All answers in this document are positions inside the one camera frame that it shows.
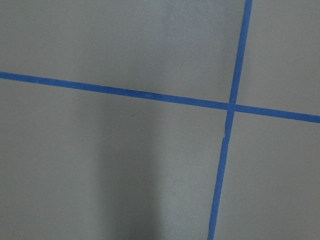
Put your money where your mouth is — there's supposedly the crossing blue tape strip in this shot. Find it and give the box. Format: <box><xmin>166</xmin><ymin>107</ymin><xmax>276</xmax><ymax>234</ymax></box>
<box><xmin>207</xmin><ymin>0</ymin><xmax>253</xmax><ymax>240</ymax></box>

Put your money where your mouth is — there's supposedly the long blue tape strip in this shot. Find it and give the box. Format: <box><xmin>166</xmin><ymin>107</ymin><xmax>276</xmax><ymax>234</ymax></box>
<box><xmin>0</xmin><ymin>72</ymin><xmax>320</xmax><ymax>123</ymax></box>

